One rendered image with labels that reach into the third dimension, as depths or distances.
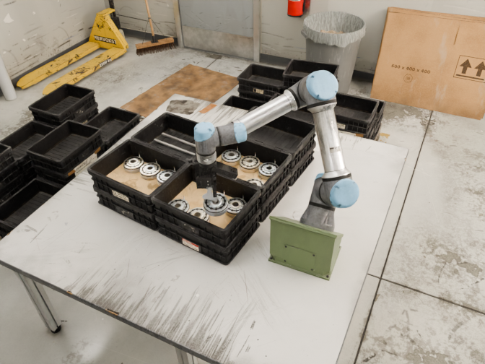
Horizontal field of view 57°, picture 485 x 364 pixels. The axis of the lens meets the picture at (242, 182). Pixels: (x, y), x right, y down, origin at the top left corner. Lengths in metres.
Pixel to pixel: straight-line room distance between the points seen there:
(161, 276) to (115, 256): 0.26
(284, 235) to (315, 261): 0.17
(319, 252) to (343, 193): 0.27
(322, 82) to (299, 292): 0.84
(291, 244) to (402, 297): 1.15
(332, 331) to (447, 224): 1.75
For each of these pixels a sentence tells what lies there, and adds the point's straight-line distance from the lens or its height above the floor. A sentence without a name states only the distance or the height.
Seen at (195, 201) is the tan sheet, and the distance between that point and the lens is 2.07.
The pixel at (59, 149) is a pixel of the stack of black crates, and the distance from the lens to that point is 3.24.
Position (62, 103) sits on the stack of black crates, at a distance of 3.77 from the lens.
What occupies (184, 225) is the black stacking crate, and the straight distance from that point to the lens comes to 1.95.
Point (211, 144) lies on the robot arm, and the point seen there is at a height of 1.29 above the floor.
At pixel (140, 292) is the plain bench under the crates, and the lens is 1.94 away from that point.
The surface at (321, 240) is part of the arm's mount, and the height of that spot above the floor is 0.92.
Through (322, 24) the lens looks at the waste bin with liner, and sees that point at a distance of 4.63.
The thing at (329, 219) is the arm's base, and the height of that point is 0.91.
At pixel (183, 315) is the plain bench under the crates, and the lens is 1.84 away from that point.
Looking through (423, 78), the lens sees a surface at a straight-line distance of 4.52.
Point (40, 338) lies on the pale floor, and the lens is 2.84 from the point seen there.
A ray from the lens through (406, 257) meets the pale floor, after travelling 3.06.
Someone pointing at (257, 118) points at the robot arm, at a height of 1.27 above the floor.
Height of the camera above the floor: 2.23
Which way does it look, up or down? 41 degrees down
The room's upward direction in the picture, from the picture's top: 2 degrees counter-clockwise
